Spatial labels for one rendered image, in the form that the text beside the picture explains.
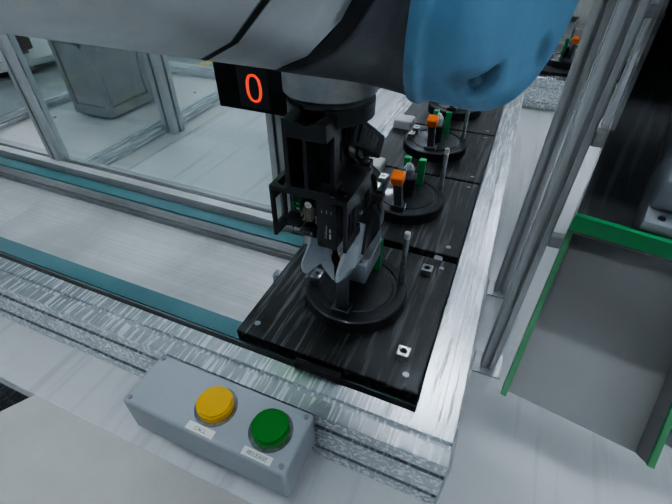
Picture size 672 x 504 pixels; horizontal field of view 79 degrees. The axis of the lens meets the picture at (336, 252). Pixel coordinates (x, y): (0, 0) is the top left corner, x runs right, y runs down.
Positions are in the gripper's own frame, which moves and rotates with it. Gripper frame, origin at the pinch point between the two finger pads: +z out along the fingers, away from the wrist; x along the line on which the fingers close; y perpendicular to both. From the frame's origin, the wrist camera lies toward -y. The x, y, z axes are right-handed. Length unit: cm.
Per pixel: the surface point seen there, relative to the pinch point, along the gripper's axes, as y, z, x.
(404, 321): -4.1, 10.3, 7.7
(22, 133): -40, 21, -122
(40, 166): -18, 13, -80
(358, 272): -3.1, 3.0, 1.3
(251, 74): -15.3, -14.7, -19.0
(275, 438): 16.3, 10.2, -0.3
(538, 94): -123, 16, 22
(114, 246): -5.4, 15.8, -46.5
